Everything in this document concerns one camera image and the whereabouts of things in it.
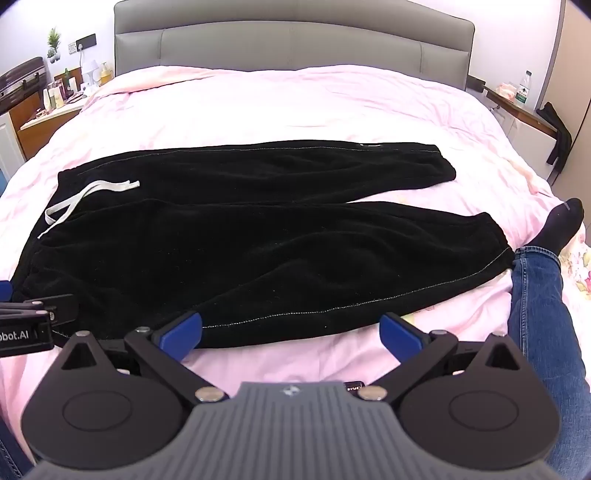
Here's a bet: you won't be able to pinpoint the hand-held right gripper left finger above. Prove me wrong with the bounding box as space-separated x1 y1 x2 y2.
58 311 230 404

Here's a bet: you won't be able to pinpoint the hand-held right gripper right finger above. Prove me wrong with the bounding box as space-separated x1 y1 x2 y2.
358 313 532 402

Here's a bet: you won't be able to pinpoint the black pants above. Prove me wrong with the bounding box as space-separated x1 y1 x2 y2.
10 138 515 352

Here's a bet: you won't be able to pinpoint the person's leg in blue jeans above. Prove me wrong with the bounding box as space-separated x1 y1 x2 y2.
0 406 34 477
508 247 591 464

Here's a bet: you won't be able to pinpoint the white cabinet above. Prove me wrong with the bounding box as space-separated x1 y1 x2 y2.
0 111 25 185

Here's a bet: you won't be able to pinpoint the wooden nightstand with white top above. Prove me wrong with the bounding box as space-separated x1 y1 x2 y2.
9 95 89 162

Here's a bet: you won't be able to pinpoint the person's foot in black sock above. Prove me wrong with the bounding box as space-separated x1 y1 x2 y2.
524 198 585 260

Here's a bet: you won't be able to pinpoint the dark suitcase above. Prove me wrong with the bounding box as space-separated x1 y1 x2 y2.
0 58 47 114

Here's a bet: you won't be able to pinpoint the small potted plant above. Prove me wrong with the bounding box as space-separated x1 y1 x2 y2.
46 28 64 64

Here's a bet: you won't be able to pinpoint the pink floral duvet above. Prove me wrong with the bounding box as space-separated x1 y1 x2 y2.
0 64 591 416

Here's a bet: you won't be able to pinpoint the white nightstand with dark top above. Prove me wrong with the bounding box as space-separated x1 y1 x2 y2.
466 76 560 185

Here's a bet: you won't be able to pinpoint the black hanging garment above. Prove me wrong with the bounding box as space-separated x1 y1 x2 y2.
536 102 574 174

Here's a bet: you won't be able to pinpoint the clear plastic water bottle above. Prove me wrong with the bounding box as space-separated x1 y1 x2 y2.
516 70 533 106

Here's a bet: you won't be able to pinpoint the grey padded headboard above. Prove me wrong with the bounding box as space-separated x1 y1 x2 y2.
114 0 476 90

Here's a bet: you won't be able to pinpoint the beige wardrobe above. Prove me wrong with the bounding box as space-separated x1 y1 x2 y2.
553 0 591 185

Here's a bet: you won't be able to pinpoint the black wall socket panel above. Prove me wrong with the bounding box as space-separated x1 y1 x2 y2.
67 33 97 55

